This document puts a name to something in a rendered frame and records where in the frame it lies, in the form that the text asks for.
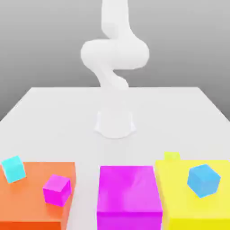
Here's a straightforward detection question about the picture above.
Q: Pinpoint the small yellow-green cube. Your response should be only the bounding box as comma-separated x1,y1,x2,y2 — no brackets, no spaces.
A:
164,151,181,161

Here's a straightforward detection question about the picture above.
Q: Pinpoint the small magenta cube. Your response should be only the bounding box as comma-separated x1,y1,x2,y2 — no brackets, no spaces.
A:
42,174,72,208

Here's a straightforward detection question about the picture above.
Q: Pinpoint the small blue cube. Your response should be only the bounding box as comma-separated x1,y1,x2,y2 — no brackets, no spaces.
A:
186,164,221,199

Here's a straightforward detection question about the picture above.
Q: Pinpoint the small cyan cube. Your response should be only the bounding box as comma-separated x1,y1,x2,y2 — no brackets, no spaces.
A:
0,155,27,184

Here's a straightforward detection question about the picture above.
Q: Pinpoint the large magenta box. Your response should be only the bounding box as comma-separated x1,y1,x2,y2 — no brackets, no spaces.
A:
96,165,164,230

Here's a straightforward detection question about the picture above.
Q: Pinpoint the large yellow box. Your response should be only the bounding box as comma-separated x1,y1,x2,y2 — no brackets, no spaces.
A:
155,159,230,230

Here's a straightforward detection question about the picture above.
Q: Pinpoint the large orange box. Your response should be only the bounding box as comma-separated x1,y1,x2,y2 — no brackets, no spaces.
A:
0,161,77,230

